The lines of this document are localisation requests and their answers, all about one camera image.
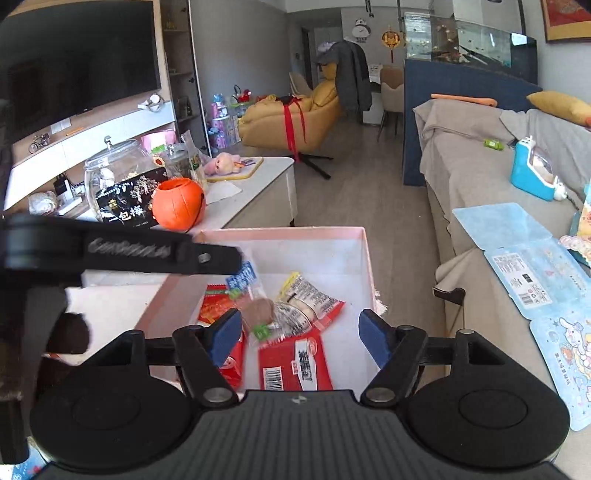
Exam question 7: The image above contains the orange pumpkin bucket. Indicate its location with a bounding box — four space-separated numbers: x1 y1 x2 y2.
152 177 206 231

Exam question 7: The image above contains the white red snack packet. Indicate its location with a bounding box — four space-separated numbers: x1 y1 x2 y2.
269 272 345 343

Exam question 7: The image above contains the pink gift box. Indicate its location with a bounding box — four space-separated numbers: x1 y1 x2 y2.
136 227 378 396

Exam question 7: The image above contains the glass fish tank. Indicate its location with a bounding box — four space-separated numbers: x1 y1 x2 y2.
404 12 538 84

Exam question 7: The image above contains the cartoon printed blue card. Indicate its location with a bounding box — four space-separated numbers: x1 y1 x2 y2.
530 306 591 432

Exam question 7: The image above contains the red framed wall picture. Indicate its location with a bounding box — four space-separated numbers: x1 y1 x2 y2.
541 0 591 42

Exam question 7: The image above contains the light blue flat carton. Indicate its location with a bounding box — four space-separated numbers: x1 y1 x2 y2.
453 203 590 320

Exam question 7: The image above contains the black plum snack box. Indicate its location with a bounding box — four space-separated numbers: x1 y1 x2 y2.
95 167 168 228

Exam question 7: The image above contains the yellow cushion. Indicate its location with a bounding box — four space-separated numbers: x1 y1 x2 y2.
527 90 591 127

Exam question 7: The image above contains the black television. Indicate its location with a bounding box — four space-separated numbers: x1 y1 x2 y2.
1 1 161 142

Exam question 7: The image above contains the cream table cloth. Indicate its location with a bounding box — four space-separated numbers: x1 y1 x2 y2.
23 284 159 366

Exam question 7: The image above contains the pink plush toy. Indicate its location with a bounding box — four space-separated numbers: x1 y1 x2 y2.
204 152 243 177

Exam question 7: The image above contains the white tv cabinet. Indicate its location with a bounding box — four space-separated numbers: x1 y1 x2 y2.
4 101 175 210

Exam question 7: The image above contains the glass jar with lid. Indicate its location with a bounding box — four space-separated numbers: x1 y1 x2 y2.
84 135 155 222

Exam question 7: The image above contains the blue toy machine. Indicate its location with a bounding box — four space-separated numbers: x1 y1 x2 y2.
510 136 567 201

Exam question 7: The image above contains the yellow armchair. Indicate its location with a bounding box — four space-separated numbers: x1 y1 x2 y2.
238 63 342 154

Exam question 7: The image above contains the clear blue cake packet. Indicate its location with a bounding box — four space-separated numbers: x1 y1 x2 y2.
224 248 277 343

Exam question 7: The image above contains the small green toy car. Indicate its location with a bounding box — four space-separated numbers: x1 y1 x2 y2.
483 139 504 151

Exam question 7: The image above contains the dark coat on rack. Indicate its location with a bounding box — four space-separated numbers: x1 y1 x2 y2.
317 40 373 114

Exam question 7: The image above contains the red spicy strip packet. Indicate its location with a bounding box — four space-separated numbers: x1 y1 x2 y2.
197 284 236 327

